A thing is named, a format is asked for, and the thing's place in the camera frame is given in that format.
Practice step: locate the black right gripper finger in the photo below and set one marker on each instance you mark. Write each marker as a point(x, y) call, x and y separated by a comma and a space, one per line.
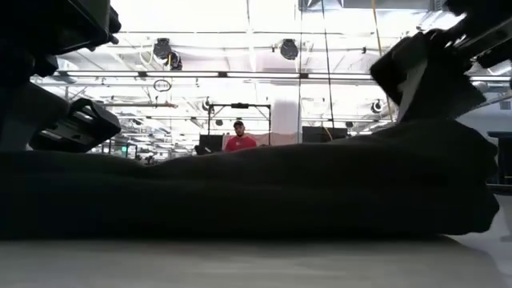
point(396, 68)
point(444, 92)

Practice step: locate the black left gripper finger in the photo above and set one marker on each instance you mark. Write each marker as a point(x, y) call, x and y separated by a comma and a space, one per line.
point(24, 116)
point(80, 128)

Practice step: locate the black cloth napkin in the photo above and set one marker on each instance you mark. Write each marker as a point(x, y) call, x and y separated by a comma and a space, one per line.
point(240, 192)

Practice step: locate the small black hanging reel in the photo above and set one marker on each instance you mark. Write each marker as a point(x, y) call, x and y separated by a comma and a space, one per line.
point(377, 106)

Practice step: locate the black desk screen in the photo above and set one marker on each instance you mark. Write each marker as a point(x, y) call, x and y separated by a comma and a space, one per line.
point(502, 156)

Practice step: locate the black monitor on stand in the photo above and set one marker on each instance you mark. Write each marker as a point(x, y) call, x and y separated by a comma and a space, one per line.
point(324, 134)

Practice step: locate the white building column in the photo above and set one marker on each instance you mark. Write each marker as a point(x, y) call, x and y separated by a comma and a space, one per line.
point(286, 116)

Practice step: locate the black flat panel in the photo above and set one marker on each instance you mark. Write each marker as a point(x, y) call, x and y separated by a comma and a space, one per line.
point(210, 144)

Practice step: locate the long ceiling light strip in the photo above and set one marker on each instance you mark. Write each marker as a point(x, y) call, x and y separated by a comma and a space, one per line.
point(256, 74)

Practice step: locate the person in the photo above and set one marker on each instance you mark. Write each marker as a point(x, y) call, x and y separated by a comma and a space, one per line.
point(240, 142)

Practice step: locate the black aluminium table frame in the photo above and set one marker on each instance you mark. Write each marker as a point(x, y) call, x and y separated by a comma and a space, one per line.
point(500, 189)

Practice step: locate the black metal gantry frame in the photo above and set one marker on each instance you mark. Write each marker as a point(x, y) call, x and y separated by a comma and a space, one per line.
point(240, 105)

